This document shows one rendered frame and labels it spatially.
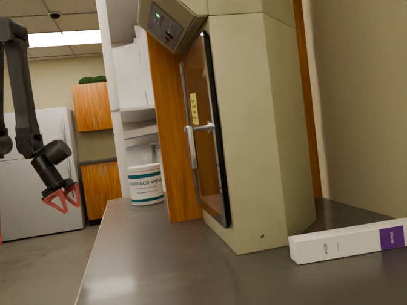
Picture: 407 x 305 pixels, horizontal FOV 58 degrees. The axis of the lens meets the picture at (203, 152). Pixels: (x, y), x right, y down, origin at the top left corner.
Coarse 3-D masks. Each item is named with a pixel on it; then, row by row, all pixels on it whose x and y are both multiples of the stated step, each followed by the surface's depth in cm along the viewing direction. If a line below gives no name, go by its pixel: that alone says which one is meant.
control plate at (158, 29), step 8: (152, 8) 81; (160, 8) 78; (152, 16) 85; (160, 16) 82; (168, 16) 79; (152, 24) 90; (160, 24) 86; (168, 24) 83; (176, 24) 80; (152, 32) 96; (160, 32) 91; (176, 32) 84; (160, 40) 97; (176, 40) 89
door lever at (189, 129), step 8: (208, 120) 76; (184, 128) 75; (192, 128) 75; (200, 128) 75; (208, 128) 76; (192, 136) 75; (192, 144) 75; (192, 152) 75; (192, 160) 75; (192, 168) 75
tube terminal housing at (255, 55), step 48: (240, 0) 71; (288, 0) 86; (240, 48) 72; (288, 48) 83; (240, 96) 72; (288, 96) 81; (240, 144) 72; (288, 144) 79; (240, 192) 72; (288, 192) 77; (240, 240) 73
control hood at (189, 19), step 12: (144, 0) 80; (156, 0) 76; (168, 0) 72; (180, 0) 69; (192, 0) 70; (204, 0) 70; (144, 12) 87; (168, 12) 77; (180, 12) 73; (192, 12) 70; (204, 12) 70; (144, 24) 95; (180, 24) 78; (192, 24) 75; (180, 36) 85; (192, 36) 84; (168, 48) 99; (180, 48) 94
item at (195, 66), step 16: (192, 48) 83; (208, 48) 71; (192, 64) 85; (208, 64) 71; (192, 80) 88; (208, 80) 72; (208, 96) 73; (208, 112) 75; (208, 144) 79; (208, 160) 82; (208, 176) 84; (208, 192) 86; (224, 192) 73; (208, 208) 89; (224, 208) 73; (224, 224) 74
